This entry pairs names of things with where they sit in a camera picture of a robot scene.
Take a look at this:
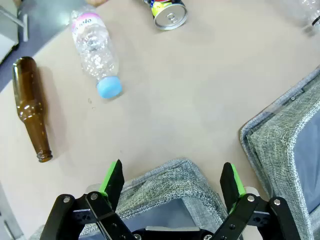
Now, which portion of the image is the pink label plastic water bottle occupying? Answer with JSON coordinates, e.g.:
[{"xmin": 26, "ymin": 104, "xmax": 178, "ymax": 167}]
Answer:
[{"xmin": 69, "ymin": 6, "xmax": 123, "ymax": 100}]

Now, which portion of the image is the white desk with wooden top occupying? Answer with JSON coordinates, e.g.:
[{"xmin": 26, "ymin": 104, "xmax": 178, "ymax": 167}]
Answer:
[{"xmin": 0, "ymin": 4, "xmax": 30, "ymax": 63}]

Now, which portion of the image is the grey fabric basket marked bottle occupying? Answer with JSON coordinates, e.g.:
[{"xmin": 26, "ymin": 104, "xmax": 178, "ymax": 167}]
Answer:
[{"xmin": 29, "ymin": 157, "xmax": 241, "ymax": 240}]

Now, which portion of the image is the brown glass beer bottle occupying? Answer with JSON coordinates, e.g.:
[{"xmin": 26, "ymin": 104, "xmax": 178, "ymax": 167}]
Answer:
[{"xmin": 11, "ymin": 56, "xmax": 54, "ymax": 163}]

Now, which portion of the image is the crushed blue Pepsi can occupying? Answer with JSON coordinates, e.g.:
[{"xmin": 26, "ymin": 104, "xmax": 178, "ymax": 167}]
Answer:
[{"xmin": 143, "ymin": 0, "xmax": 189, "ymax": 31}]

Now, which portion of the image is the person's right hand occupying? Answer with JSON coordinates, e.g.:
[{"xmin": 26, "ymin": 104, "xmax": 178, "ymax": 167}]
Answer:
[{"xmin": 84, "ymin": 0, "xmax": 109, "ymax": 7}]

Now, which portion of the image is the grey fabric basket marked plastic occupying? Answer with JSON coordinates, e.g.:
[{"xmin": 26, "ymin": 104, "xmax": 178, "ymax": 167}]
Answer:
[{"xmin": 239, "ymin": 66, "xmax": 320, "ymax": 240}]

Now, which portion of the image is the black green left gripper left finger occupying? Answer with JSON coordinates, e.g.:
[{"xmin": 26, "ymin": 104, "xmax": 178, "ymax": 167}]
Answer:
[{"xmin": 38, "ymin": 158, "xmax": 137, "ymax": 240}]

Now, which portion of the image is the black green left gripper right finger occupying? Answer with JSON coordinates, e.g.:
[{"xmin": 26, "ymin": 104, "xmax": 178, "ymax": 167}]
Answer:
[{"xmin": 211, "ymin": 161, "xmax": 312, "ymax": 240}]

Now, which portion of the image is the clear label-free plastic bottle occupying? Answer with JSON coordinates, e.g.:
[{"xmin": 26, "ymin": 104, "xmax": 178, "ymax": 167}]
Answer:
[{"xmin": 282, "ymin": 0, "xmax": 320, "ymax": 36}]

